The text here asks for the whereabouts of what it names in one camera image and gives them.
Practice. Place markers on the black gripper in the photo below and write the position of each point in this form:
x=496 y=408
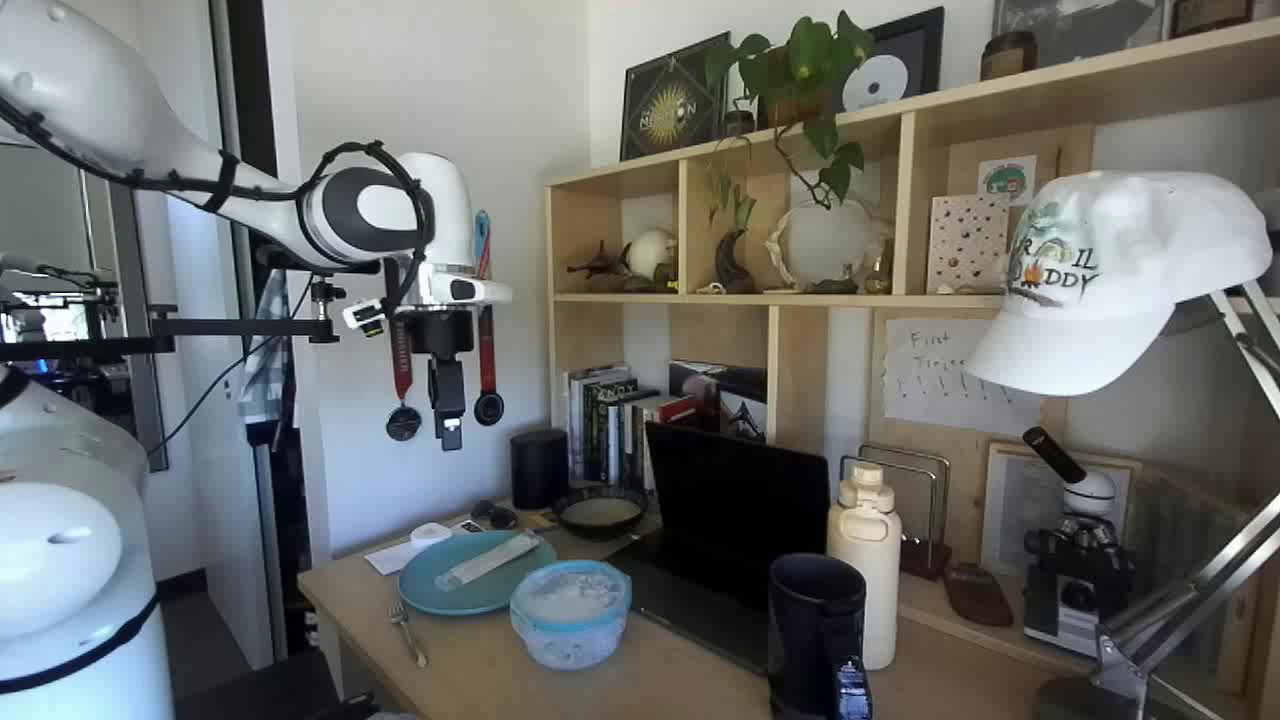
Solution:
x=441 y=338

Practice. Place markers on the white plastic spoon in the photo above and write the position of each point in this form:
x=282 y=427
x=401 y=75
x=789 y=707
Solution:
x=486 y=563

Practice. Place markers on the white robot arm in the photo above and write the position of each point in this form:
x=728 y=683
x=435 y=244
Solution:
x=83 y=82

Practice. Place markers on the medal on red ribbon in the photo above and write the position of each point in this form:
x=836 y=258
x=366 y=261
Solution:
x=401 y=421

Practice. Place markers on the black cylinder speaker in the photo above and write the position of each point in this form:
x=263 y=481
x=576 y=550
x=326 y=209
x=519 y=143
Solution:
x=538 y=466

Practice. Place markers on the white paper napkin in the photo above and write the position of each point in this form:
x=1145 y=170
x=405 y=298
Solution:
x=394 y=553

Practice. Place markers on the row of books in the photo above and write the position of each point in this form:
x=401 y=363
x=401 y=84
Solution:
x=614 y=427

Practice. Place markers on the teal plate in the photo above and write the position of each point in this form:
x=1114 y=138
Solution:
x=460 y=592

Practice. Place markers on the dark bowl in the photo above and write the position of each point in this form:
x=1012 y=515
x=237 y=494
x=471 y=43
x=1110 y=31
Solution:
x=601 y=515

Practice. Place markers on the white round shell ornament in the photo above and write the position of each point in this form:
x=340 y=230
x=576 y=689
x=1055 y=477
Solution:
x=648 y=254

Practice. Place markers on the black laptop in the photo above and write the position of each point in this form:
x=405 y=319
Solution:
x=735 y=515

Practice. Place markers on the small plant dark vase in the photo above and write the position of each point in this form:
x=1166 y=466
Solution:
x=735 y=254

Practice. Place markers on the dark framed picture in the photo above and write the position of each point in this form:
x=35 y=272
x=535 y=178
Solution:
x=665 y=115

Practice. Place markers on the white round vase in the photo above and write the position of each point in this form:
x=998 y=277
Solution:
x=824 y=244

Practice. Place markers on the black insulated mug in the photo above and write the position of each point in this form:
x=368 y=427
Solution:
x=813 y=625

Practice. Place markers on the cream water bottle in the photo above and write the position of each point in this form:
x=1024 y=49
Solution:
x=865 y=563

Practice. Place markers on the speckled paper sheet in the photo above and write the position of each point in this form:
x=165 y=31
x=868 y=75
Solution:
x=947 y=374

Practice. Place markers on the green potted plant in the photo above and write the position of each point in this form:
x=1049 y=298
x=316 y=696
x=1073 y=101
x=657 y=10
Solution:
x=803 y=60

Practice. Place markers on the wooden shelf unit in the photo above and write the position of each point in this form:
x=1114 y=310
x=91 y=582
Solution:
x=904 y=203

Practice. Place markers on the dotted white card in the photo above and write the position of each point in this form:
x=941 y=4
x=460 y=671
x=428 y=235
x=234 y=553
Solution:
x=966 y=244

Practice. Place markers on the brown leather case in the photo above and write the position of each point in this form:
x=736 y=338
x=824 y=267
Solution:
x=979 y=599

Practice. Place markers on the framed white disc picture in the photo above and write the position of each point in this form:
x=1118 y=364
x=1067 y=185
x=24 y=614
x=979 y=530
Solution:
x=915 y=54

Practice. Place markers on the small green print card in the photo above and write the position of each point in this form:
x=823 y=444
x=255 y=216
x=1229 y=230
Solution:
x=1006 y=178

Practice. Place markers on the black white microscope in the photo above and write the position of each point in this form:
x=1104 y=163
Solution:
x=1073 y=575

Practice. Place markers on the white printed cap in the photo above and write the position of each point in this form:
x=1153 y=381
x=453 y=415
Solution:
x=1135 y=267

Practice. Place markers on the silver desk lamp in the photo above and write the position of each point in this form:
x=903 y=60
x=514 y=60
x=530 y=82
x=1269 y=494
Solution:
x=1173 y=614

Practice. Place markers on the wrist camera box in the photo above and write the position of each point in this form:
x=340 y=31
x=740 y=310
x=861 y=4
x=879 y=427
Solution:
x=366 y=319

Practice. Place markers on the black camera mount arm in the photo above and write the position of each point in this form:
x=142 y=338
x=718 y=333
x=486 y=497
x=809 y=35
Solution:
x=226 y=324

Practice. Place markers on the clear glass frame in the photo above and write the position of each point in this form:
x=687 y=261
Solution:
x=921 y=504

